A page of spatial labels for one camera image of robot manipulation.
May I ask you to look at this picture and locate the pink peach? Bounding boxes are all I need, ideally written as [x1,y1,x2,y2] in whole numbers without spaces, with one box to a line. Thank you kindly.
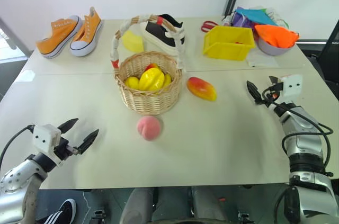
[136,115,162,141]

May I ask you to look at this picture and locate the black shoe white stripes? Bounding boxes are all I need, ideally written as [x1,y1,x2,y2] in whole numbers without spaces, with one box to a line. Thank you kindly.
[35,198,77,224]

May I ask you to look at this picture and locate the black office chair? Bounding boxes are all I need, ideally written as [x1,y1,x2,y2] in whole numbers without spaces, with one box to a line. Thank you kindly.
[295,19,339,88]

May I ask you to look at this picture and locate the red handled scissors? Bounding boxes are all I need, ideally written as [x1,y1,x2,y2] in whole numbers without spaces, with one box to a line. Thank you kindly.
[201,20,219,33]

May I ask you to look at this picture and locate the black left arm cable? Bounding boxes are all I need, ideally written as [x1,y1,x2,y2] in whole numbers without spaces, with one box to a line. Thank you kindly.
[0,124,35,168]

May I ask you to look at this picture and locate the orange canvas sneaker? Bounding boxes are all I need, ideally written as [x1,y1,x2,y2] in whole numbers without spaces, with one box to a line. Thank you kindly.
[69,6,103,57]
[35,15,83,59]

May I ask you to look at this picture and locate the grey rounded shape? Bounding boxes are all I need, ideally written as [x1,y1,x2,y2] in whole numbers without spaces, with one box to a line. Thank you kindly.
[122,187,155,224]
[191,186,229,224]

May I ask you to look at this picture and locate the red yellow mango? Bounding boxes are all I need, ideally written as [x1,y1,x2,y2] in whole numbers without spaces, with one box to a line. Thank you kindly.
[186,76,218,102]

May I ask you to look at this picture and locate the purple cloth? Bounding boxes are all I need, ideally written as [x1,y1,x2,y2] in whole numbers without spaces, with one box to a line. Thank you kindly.
[230,11,256,28]

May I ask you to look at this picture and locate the yellow banana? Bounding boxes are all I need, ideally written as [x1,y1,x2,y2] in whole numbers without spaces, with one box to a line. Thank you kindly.
[162,73,173,88]

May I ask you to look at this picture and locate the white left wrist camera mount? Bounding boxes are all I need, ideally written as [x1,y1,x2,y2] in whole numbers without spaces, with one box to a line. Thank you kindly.
[32,124,63,168]

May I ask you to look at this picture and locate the orange cloth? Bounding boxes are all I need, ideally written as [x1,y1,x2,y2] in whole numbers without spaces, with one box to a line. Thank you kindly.
[254,24,300,49]

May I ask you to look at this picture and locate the yellow plastic bin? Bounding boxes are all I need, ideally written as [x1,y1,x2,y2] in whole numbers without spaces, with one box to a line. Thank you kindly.
[203,25,256,61]

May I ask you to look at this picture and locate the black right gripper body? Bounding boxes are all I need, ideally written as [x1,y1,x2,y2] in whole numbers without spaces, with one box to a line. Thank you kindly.
[261,82,285,108]

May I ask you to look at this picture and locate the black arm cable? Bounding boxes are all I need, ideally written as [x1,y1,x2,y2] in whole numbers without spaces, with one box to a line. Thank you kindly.
[0,124,35,168]
[262,88,335,224]

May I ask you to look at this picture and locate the blue cloth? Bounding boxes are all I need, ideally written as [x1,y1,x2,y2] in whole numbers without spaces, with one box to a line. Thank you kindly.
[235,7,278,26]

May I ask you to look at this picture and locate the grey bowl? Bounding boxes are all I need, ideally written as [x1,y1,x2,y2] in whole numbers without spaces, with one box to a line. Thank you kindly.
[256,34,295,56]

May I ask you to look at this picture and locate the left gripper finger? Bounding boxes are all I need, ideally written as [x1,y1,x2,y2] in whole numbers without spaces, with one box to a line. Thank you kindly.
[57,118,79,133]
[77,128,100,155]

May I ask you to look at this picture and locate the black white high-top shoe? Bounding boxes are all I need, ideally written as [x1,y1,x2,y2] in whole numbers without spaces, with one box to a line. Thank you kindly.
[143,13,185,56]

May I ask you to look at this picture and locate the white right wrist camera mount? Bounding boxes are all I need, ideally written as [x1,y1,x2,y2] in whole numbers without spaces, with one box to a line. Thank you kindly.
[280,74,304,103]

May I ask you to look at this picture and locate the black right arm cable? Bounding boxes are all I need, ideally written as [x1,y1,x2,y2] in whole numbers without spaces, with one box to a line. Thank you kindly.
[262,88,335,224]

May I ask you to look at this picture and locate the wicker basket with handle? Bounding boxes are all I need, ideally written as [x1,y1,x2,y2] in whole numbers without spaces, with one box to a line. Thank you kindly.
[110,14,186,116]

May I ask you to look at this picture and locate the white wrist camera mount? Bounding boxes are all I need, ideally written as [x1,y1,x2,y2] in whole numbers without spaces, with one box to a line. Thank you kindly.
[280,74,304,103]
[32,124,63,168]

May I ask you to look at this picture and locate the yellow sponge block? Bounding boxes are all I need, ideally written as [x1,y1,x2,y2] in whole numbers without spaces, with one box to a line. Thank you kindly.
[121,30,146,53]

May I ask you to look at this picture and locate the white cloth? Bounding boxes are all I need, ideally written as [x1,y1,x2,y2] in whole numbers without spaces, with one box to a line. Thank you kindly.
[264,7,289,29]

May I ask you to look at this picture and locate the yellow lemon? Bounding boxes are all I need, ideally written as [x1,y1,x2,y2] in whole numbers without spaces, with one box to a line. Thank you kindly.
[124,76,140,90]

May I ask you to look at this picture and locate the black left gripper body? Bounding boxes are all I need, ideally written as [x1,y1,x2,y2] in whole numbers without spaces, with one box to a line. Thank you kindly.
[54,136,81,161]

